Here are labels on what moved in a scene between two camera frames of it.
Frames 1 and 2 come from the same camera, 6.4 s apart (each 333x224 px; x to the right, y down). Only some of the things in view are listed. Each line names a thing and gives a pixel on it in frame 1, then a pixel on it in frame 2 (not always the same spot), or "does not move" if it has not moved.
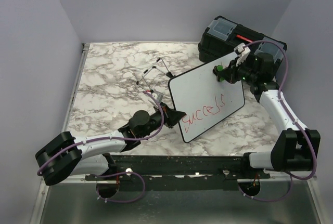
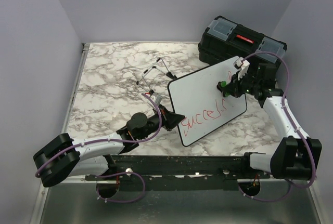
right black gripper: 231,71 -> 234,86
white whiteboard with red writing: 207,103 does not move
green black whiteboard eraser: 216,69 -> 222,86
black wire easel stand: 160,65 does not move
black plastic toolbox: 223,35 does not move
